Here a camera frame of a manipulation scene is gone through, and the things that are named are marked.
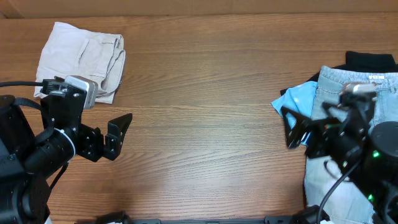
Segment beige cotton shorts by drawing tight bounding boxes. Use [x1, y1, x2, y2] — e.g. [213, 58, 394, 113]
[36, 22, 126, 104]

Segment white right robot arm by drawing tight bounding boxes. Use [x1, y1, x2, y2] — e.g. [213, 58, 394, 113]
[306, 91, 397, 223]

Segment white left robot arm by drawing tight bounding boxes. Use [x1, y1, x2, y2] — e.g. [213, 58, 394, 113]
[1, 85, 132, 223]

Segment light blue t-shirt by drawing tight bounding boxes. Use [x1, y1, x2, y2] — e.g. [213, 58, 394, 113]
[271, 80, 318, 147]

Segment light blue denim jeans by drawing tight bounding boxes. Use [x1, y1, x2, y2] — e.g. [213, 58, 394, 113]
[303, 65, 398, 224]

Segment black garment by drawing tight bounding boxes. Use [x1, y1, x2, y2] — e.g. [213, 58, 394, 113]
[279, 50, 398, 96]

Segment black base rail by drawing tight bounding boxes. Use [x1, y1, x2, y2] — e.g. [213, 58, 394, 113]
[74, 210, 330, 224]

